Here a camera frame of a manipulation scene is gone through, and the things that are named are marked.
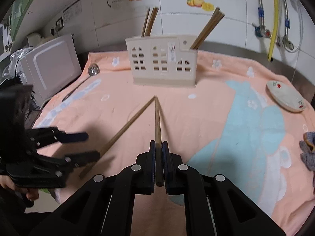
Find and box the wooden chopstick five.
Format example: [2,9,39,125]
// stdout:
[79,96,156,179]

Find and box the wooden chopstick ten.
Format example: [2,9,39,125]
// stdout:
[155,96,164,187]

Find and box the wooden chopstick nine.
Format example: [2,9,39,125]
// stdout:
[190,7,220,50]

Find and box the wooden chopstick one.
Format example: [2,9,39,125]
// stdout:
[141,7,150,37]

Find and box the wooden chopstick three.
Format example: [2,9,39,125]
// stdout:
[146,6,160,36]

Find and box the wooden chopstick two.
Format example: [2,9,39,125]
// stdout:
[144,7,157,37]

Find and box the wooden chopstick eight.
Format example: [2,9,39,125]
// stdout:
[191,11,223,50]

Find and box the wooden chopstick six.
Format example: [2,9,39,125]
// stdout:
[193,13,225,51]

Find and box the person's left hand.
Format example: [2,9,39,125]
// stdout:
[0,175,39,201]

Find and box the white microwave oven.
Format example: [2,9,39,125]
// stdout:
[19,34,82,106]

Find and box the steel slotted spoon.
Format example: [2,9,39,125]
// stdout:
[62,63,100,102]

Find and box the peach printed towel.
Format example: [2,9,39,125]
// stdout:
[35,52,314,235]

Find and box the grey rag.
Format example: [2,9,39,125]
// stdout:
[299,132,315,171]

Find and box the white small dish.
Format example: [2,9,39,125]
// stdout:
[266,80,307,113]

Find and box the cream plastic utensil holder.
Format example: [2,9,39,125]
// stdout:
[125,35,197,87]

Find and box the black wall socket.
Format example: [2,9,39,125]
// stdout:
[56,17,64,32]

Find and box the braided steel hose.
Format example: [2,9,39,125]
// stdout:
[252,0,271,39]

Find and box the yellow gas hose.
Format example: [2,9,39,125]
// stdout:
[267,0,280,62]

